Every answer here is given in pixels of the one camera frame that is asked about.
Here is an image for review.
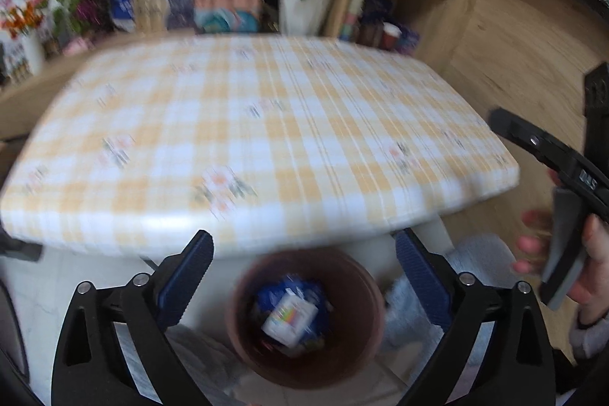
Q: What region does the blue white snack package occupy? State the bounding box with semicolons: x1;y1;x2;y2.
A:
252;274;332;358

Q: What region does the brown trash bin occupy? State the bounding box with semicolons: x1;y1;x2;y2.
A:
225;248;384;390

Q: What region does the blue purple small box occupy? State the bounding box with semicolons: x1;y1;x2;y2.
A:
394;24;420;57

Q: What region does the red paper cup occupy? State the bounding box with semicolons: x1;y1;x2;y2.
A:
380;22;402;51

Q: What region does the dark brown cup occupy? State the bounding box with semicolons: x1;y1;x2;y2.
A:
357;21;384;48

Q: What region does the stack of pastel cups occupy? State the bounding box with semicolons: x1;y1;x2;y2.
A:
339;0;364;41

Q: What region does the yellow plaid tablecloth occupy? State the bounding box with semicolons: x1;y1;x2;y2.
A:
1;35;519;258

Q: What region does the white flower vase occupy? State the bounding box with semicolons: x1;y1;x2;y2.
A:
279;0;332;36

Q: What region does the lower blue gold box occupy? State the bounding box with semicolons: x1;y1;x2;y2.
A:
131;0;194;34

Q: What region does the teal copper gift box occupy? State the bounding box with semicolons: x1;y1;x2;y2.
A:
193;0;262;34

